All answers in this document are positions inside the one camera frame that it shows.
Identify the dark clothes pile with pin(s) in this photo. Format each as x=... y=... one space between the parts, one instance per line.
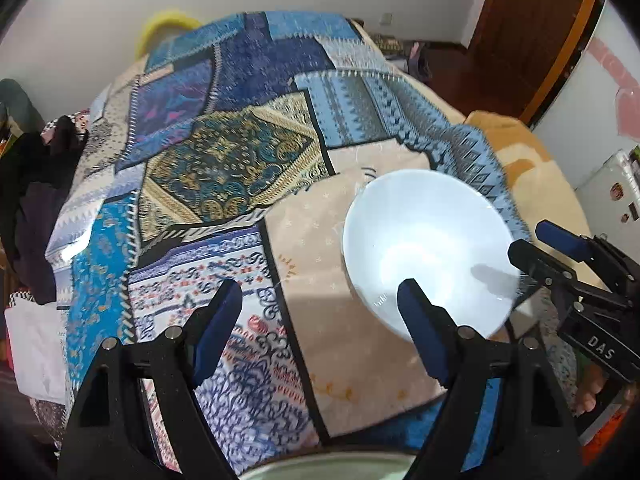
x=30 y=210

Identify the wooden door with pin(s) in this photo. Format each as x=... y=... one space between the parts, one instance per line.
x=530 y=35

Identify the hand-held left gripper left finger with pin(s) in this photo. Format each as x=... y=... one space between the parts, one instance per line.
x=220 y=330

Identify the beige fleece blanket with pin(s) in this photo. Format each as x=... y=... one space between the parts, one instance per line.
x=530 y=160

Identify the blue patchwork blanket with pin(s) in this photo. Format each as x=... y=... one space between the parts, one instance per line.
x=225 y=160

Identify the person's right hand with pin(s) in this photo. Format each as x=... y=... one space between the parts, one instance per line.
x=590 y=390

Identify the teal cloth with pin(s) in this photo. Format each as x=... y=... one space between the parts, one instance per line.
x=17 y=100

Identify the white refrigerator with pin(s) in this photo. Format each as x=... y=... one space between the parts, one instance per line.
x=600 y=125

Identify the white folded cloth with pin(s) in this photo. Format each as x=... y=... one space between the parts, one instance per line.
x=35 y=345

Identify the green plate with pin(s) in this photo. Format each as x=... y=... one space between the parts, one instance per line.
x=325 y=467

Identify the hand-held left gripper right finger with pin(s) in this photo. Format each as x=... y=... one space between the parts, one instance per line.
x=425 y=335

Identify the white bowl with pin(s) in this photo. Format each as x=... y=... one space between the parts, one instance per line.
x=425 y=230

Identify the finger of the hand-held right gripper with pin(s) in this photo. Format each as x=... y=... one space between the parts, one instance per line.
x=540 y=265
x=565 y=242

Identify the wall socket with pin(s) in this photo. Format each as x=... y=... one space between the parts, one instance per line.
x=386 y=19

